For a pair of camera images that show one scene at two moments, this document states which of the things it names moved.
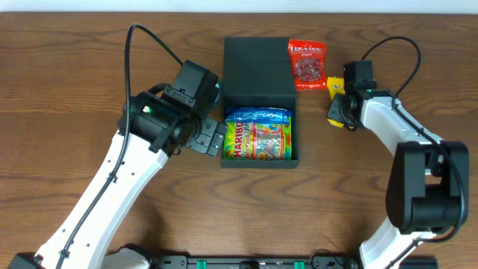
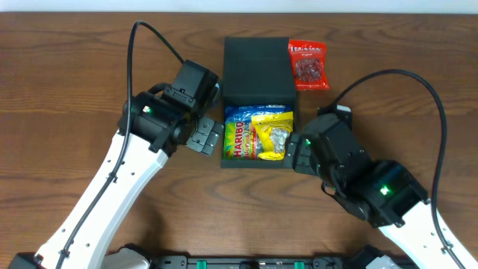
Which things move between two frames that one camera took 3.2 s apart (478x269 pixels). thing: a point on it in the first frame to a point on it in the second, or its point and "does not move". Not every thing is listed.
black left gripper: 208,137 does not move
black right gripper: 337,112 to 297,153
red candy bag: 309,59 does not move
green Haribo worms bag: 248,141 does not move
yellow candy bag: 335,87 to 272,129
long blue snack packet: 258,115 does not move
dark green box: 273,90 to 240,84
